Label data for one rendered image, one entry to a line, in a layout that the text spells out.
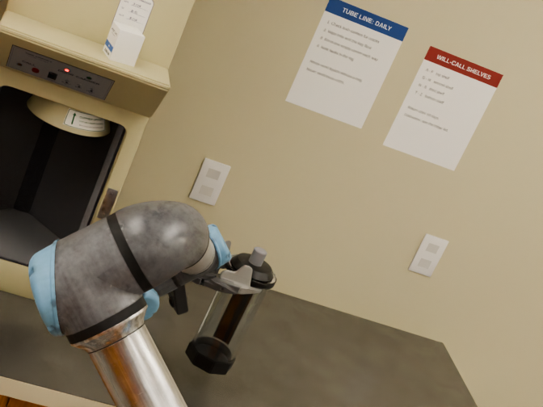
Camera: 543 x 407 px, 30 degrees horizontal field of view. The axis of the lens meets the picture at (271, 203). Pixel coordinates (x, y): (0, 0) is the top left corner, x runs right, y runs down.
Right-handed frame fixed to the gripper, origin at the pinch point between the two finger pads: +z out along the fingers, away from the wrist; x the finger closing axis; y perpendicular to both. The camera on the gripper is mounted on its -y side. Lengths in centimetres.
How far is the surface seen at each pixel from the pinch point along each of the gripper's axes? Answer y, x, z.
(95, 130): 13.0, 28.6, -28.2
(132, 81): 29.1, 14.6, -31.6
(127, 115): 19.3, 23.7, -25.4
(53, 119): 12.7, 30.2, -36.7
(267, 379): -25.1, 2.1, 19.0
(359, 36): 45, 47, 36
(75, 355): -25.9, 6.2, -25.4
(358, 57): 40, 46, 38
